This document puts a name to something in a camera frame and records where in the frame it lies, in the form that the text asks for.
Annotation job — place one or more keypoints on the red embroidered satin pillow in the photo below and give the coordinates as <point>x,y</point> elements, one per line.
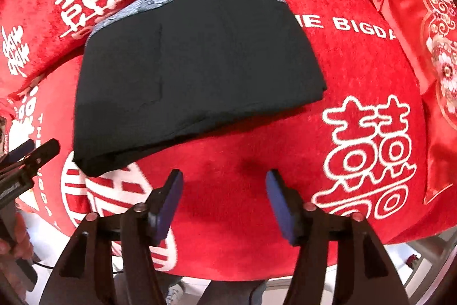
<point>403,26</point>

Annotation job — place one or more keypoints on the person's jeans leg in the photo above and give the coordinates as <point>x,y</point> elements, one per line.
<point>235,292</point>

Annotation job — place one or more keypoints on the red printed blanket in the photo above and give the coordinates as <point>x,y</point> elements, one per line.
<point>250,162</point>

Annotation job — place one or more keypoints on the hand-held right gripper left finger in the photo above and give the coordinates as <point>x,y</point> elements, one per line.
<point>166,212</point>

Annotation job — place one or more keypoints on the dark pants with patterned waistband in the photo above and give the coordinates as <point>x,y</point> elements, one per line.
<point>196,69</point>

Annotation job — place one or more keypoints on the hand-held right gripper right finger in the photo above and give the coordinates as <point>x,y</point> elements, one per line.
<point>282,208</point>

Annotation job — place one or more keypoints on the person's left hand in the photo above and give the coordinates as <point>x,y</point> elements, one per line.
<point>23,237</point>

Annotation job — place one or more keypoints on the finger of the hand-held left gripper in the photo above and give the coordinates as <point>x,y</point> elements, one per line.
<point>43,150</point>

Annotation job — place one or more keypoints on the grey sneaker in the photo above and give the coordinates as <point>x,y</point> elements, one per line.
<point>175,293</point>

